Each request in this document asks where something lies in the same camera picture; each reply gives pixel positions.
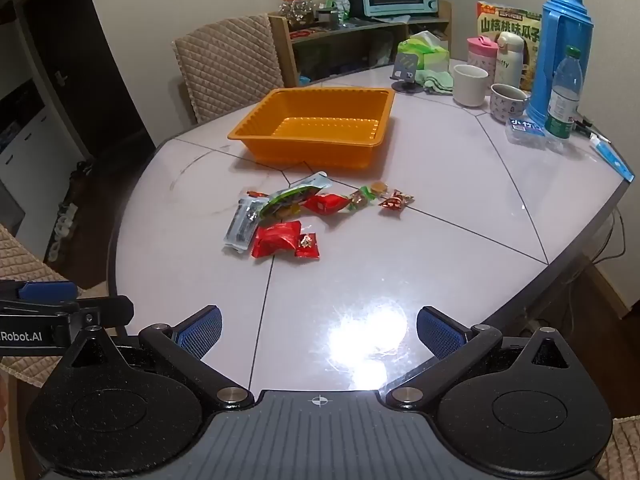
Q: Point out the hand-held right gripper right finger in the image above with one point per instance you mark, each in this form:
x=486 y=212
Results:
x=440 y=332

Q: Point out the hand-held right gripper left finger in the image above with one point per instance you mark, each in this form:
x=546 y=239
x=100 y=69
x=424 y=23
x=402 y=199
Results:
x=200 y=332

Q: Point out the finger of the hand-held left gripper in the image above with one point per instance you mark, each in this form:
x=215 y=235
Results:
x=47 y=291
x=107 y=307

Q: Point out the silver snack packet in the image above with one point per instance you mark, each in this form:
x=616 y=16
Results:
x=242 y=225

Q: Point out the large red snack packet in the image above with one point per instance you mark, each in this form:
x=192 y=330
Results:
x=275 y=240

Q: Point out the red white candy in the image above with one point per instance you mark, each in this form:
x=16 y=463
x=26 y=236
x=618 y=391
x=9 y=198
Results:
x=395 y=202

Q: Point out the small red candy packet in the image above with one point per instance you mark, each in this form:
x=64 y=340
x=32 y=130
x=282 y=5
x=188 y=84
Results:
x=307 y=246

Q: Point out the thin red snack packet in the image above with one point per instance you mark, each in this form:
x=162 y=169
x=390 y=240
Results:
x=256 y=193

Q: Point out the orange gummy candy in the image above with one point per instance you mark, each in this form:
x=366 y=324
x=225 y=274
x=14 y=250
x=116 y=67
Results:
x=380 y=188

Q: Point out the green clear candy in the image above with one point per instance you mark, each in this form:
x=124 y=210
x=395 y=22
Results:
x=359 y=199

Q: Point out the green snack packet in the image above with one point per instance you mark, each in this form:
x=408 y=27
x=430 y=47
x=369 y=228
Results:
x=287 y=200

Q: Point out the crinkled red snack packet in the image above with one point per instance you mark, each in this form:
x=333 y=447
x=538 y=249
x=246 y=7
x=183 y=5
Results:
x=325 y=203

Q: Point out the orange plastic tray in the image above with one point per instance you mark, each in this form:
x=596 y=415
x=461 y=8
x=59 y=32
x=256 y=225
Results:
x=260 y=130

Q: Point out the white slippers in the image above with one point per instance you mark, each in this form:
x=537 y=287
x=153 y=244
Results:
x=62 y=225

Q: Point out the dark shoes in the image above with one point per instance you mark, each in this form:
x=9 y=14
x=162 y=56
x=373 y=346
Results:
x=82 y=172

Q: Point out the white cabinet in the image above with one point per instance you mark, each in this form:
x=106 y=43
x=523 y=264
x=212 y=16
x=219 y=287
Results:
x=30 y=160

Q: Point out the clear box blue label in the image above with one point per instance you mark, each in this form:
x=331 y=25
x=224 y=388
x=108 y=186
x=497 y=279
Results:
x=522 y=132

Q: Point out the beige quilted seat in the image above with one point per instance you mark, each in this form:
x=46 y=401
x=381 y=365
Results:
x=622 y=450

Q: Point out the patterned white cup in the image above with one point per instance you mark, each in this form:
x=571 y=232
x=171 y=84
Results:
x=505 y=107

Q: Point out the dark wooden door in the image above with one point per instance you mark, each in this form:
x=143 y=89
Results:
x=100 y=60

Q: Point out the blue white tube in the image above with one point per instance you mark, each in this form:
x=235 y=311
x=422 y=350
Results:
x=612 y=157

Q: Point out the green cloth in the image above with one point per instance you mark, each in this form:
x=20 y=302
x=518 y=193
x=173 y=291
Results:
x=435 y=82

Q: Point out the black pen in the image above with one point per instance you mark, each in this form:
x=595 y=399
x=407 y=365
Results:
x=584 y=124

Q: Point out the clear water bottle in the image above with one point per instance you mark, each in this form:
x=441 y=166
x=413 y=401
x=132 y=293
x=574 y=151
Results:
x=562 y=105

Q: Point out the grey phone stand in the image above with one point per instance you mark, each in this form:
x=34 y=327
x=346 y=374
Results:
x=406 y=67

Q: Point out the quilted beige chair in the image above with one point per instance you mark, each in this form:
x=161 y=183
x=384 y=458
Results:
x=225 y=60

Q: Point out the pink tumbler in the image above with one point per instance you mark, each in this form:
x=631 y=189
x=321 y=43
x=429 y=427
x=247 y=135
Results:
x=481 y=60

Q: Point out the green tissue pack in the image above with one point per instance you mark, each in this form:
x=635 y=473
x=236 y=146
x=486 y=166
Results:
x=425 y=52

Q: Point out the white insulated bottle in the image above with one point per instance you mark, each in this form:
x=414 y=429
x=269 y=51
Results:
x=510 y=60

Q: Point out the wooden shelf unit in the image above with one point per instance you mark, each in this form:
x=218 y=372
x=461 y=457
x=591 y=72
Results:
x=281 y=50

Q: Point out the red item on shelf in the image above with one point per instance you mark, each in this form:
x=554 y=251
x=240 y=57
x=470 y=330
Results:
x=304 y=35

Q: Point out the large seed snack bag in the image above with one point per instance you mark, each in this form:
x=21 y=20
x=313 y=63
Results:
x=505 y=22

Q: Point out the blue thermos jug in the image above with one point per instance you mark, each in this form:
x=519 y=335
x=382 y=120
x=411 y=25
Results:
x=555 y=30

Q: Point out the small metal tin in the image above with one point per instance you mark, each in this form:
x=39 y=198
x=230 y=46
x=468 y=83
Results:
x=328 y=19

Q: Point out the orange lid candy jar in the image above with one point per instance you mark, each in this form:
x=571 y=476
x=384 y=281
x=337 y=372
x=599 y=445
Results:
x=296 y=10

